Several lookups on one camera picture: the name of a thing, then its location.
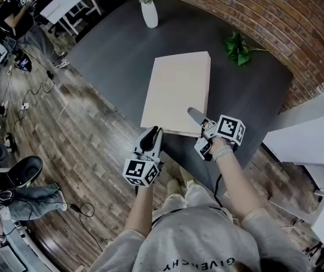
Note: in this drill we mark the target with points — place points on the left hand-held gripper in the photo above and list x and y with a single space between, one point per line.
140 170

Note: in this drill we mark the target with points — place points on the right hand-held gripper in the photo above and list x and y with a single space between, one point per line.
231 129

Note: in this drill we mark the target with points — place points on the beige cardboard box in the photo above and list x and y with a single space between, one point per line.
176 89

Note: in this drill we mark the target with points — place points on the person's left forearm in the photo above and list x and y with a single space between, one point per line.
140 208

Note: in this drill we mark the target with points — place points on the person's right forearm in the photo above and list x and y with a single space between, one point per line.
235 180

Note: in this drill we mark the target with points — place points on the person's beige shoe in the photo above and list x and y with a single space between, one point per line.
187 177
173 186

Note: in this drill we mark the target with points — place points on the person's beige trousers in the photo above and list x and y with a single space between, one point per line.
196 197

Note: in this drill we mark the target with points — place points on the green leafy sprig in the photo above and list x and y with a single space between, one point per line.
238 50

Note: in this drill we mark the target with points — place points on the dark grey table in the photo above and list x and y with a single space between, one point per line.
116 52

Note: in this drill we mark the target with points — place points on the person's light grey sweatshirt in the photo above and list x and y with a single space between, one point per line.
201 242

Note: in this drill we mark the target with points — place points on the white ceramic vase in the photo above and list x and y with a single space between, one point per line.
149 14

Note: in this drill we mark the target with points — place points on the white furniture unit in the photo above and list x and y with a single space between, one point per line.
312 143

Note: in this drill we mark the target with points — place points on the white power strip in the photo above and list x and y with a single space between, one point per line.
25 105

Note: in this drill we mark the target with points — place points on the black swivel chair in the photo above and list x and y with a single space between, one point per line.
23 171

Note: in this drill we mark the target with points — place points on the black device with blue screen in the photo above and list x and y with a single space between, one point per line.
23 64

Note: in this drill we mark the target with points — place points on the white table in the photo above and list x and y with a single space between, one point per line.
65 3

